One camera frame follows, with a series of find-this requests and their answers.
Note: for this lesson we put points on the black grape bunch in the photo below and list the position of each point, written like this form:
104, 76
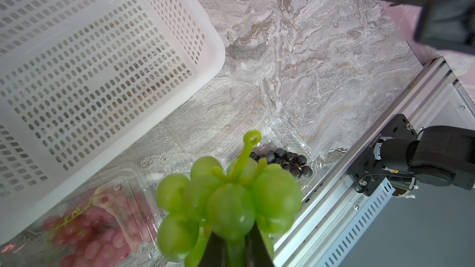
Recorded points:
296, 164

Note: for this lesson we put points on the red grape bunch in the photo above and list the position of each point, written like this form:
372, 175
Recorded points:
107, 229

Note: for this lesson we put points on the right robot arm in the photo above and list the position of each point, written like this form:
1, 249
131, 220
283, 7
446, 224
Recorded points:
440, 155

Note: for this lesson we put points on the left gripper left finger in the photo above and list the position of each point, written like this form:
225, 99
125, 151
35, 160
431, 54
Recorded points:
215, 254

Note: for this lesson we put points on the white plastic basket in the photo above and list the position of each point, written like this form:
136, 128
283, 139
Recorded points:
81, 81

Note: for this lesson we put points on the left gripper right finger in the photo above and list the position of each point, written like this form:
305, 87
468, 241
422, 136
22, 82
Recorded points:
256, 254

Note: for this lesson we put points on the aluminium rail frame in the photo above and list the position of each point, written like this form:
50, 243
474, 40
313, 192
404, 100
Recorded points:
335, 216

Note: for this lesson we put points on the green grape bunch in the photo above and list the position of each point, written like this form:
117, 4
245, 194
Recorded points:
199, 204

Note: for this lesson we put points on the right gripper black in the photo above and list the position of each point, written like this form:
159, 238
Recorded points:
445, 24

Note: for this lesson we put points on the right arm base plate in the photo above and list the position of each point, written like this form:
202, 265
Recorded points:
384, 158

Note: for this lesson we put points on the clear plastic clamshell container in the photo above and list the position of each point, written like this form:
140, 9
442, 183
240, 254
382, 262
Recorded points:
30, 248

